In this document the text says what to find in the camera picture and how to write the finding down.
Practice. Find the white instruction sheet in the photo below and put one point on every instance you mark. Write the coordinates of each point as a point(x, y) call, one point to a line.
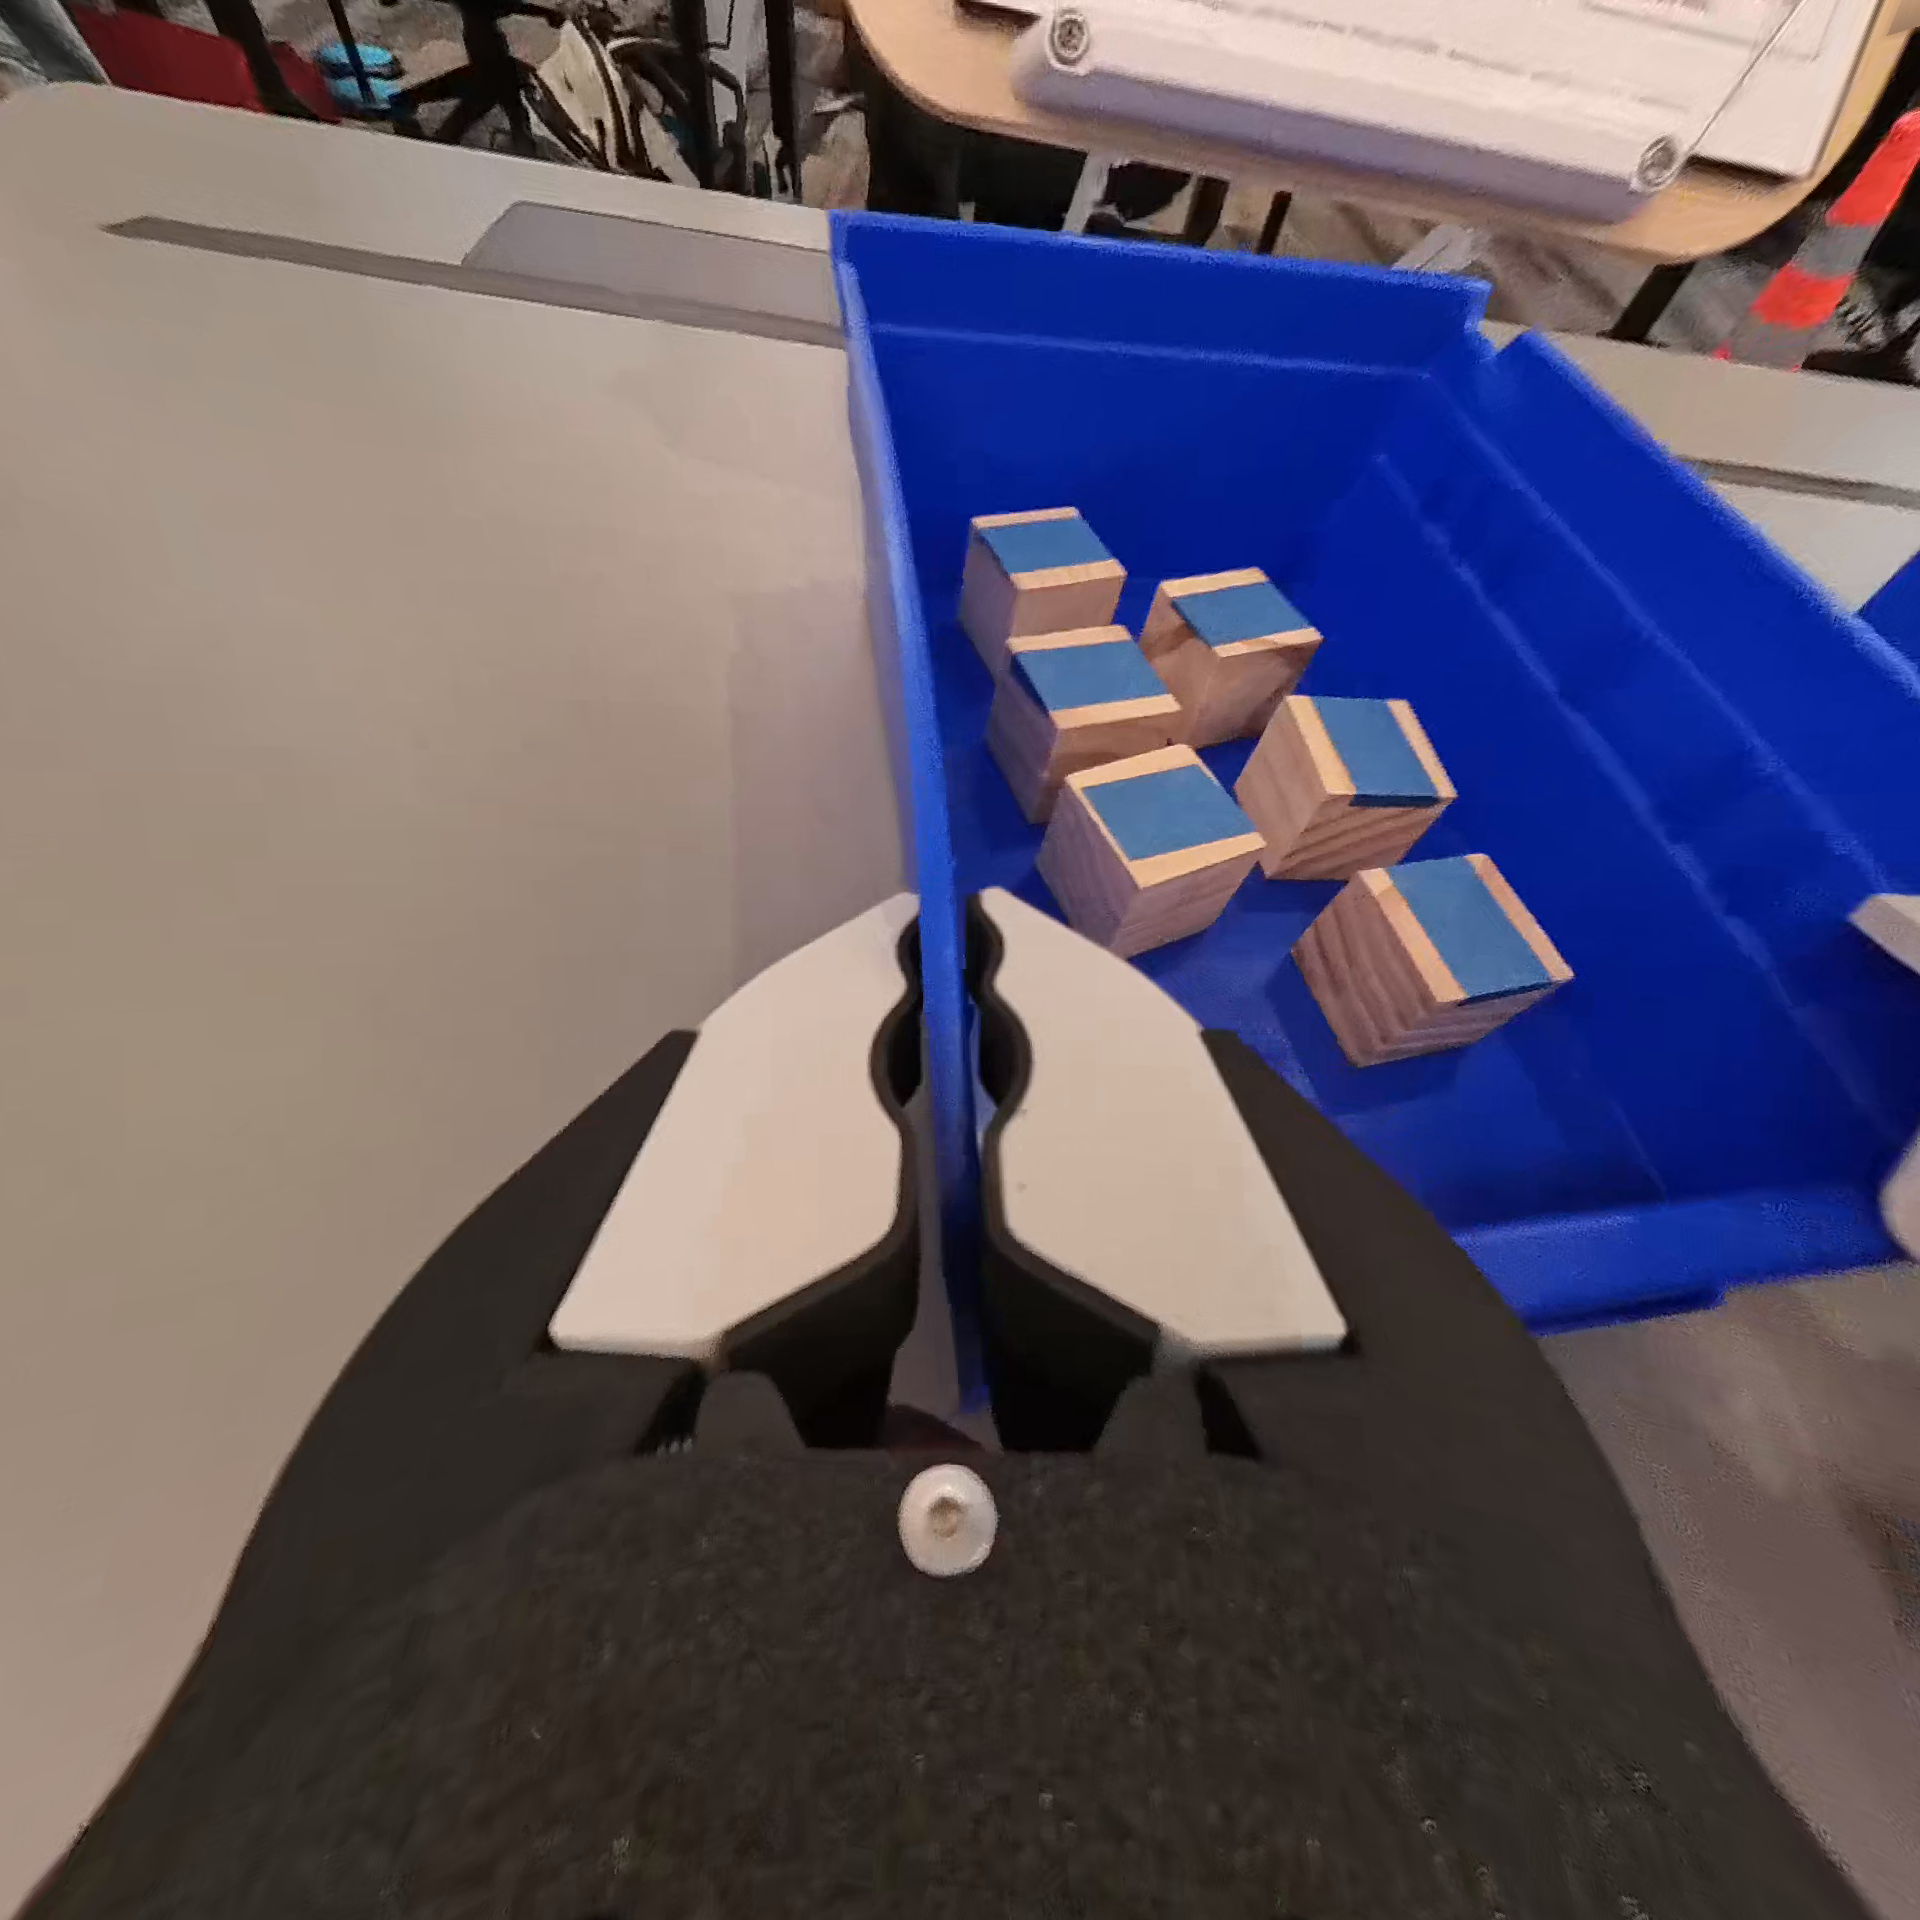
point(1500, 45)

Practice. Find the red object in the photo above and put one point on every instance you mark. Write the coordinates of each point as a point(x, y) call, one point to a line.
point(181, 60)

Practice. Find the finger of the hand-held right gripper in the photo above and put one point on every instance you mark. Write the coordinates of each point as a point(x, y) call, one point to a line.
point(1904, 1201)
point(1898, 932)

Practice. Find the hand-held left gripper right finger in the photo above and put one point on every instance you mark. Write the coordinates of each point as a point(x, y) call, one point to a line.
point(1155, 1172)

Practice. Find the grey desk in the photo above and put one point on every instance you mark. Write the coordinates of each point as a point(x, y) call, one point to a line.
point(376, 675)

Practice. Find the cluster of wooden cubes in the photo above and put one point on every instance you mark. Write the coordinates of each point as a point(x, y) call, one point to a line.
point(1155, 839)

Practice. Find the orange traffic cone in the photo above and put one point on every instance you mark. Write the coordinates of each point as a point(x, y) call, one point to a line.
point(1815, 270)

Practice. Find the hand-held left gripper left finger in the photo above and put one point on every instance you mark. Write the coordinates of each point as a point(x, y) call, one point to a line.
point(749, 1172)

